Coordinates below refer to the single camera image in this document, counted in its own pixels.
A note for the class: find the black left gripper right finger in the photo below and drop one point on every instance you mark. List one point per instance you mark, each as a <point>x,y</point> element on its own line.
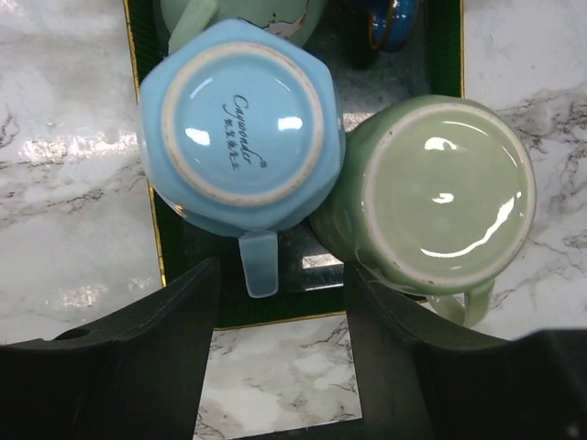
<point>420,376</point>

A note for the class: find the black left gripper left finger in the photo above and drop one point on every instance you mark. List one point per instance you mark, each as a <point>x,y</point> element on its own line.
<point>136,373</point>

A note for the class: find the light green ceramic mug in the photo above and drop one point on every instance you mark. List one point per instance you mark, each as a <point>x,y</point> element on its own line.
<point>435,199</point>

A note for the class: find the light blue hexagonal mug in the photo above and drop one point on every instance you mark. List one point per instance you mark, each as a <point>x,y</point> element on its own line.
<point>242,135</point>

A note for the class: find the mint green bird-print mug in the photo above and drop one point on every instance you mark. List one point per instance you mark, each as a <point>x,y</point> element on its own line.
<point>287,19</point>

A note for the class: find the black rectangular tray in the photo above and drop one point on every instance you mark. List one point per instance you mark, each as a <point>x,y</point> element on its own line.
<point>310,278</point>

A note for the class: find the dark blue gold-rimmed cup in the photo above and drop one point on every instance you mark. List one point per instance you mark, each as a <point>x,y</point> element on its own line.
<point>389,23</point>

